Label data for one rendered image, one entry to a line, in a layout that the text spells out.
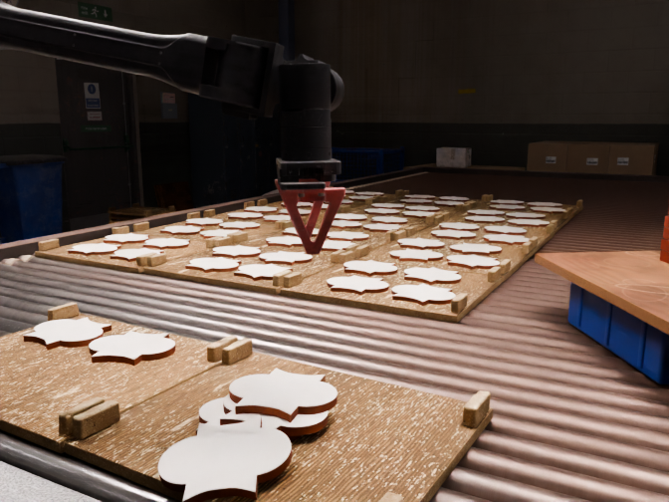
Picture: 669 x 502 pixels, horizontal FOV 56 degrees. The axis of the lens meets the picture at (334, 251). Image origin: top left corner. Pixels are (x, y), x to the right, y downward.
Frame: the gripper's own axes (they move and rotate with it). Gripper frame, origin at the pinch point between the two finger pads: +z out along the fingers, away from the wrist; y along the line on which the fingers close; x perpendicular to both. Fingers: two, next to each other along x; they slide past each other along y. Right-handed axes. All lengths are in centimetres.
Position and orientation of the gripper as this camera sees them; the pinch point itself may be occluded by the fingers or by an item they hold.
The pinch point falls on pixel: (308, 238)
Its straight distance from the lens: 73.6
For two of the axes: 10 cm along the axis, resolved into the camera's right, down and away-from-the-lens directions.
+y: -1.4, -2.0, 9.7
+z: 0.1, 9.8, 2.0
